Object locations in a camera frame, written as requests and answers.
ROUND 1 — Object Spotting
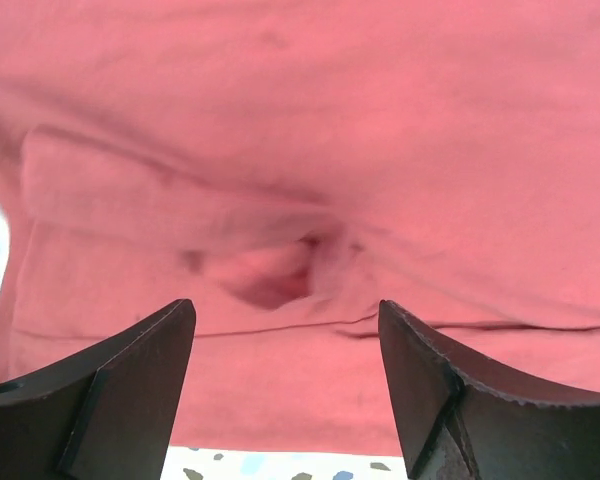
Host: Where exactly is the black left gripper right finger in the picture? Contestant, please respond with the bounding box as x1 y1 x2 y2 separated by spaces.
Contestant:
378 300 600 480

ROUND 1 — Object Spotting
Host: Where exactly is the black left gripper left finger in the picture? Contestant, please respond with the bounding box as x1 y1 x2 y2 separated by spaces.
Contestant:
0 300 196 480

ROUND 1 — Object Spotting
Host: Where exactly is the dusty red t-shirt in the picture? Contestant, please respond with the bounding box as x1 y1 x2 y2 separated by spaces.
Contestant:
0 1 600 455

